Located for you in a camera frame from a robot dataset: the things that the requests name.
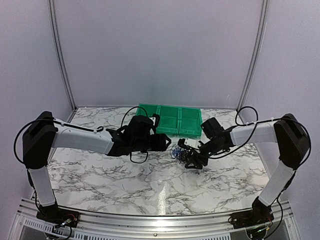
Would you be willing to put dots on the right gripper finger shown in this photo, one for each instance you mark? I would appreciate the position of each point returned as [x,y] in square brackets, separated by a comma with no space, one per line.
[191,164]
[194,156]

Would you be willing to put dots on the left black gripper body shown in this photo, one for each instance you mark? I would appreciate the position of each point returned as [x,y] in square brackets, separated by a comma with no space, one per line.
[159,146]

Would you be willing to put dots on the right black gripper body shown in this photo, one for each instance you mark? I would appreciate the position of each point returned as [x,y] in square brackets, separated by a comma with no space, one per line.
[213,148]

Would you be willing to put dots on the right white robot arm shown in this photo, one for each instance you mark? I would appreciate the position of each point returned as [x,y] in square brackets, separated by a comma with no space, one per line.
[291,137]

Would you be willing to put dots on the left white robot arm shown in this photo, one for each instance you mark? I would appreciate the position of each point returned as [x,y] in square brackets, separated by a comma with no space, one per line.
[34,141]

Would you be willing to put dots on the middle green storage bin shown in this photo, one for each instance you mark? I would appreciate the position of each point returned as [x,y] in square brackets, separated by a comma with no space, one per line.
[170,119]

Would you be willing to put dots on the left green storage bin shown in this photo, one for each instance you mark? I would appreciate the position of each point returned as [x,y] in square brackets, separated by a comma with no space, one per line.
[147,109]

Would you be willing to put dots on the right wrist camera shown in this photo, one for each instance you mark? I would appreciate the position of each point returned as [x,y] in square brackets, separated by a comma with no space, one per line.
[188,143]

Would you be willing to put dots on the front aluminium rail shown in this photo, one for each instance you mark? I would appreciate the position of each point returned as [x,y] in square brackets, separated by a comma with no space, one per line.
[104,226]

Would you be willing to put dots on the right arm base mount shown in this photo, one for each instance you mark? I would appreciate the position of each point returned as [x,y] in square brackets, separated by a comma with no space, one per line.
[248,218]

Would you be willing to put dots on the right aluminium frame post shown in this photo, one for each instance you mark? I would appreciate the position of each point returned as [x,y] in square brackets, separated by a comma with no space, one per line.
[255,53]

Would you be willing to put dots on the aluminium frame post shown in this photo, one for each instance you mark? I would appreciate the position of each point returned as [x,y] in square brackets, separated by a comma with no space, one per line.
[255,53]
[59,53]

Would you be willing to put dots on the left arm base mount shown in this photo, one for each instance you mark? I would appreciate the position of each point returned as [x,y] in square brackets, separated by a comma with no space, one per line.
[58,218]

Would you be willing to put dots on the left aluminium frame post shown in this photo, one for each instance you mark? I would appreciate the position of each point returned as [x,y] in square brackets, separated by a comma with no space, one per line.
[59,53]

